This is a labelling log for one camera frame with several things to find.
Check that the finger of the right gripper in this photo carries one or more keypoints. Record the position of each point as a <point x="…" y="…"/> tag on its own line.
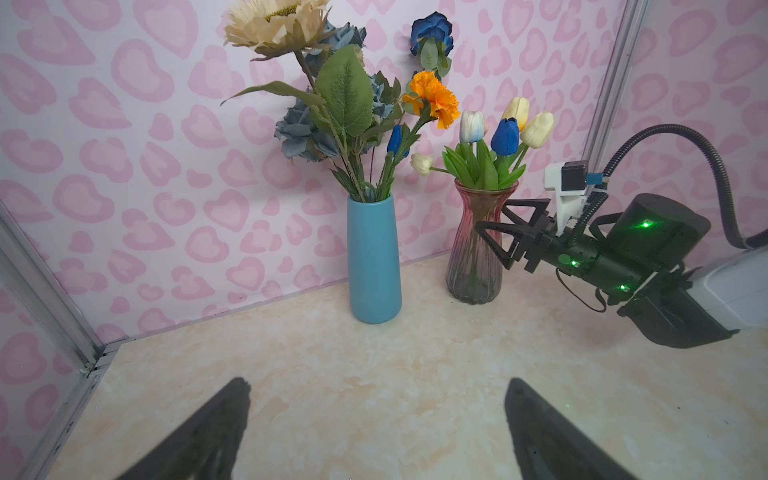
<point x="511" y="242"/>
<point x="526" y="211"/>

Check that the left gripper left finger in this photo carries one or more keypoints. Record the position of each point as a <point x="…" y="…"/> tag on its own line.
<point x="206" y="445"/>

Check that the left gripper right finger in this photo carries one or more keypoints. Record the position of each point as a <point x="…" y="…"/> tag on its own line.
<point x="548" y="446"/>

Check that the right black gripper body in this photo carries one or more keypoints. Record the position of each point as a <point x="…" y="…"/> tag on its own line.
<point x="636" y="258"/>

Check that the red glass vase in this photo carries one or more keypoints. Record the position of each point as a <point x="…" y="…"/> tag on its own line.
<point x="474" y="273"/>

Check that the dark blue tulip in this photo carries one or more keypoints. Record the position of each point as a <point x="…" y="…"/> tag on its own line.
<point x="505" y="144"/>
<point x="395" y="154"/>

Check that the white tulip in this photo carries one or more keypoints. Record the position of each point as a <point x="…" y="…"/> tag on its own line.
<point x="534" y="136"/>

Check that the yellow tulip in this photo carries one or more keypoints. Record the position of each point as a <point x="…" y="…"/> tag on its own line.
<point x="518" y="109"/>

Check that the light blue tulip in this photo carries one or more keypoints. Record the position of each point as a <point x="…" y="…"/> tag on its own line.
<point x="472" y="130"/>

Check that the cream pink tulip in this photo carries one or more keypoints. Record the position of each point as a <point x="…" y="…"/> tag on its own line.
<point x="424" y="165"/>

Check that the teal ceramic vase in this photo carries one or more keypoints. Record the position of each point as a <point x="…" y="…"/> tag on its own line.
<point x="375" y="290"/>

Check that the orange carnation stem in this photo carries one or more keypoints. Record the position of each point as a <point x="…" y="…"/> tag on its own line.
<point x="430" y="101"/>

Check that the cream sunflower stem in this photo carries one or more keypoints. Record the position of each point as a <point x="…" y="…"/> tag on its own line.
<point x="282" y="24"/>

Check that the blue rose stem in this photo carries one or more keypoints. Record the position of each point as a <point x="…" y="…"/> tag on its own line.
<point x="431" y="41"/>

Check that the dusty blue rose bouquet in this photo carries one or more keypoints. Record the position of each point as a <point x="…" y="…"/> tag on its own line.
<point x="299" y="136"/>

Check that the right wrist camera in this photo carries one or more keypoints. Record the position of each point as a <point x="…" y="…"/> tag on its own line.
<point x="569" y="182"/>

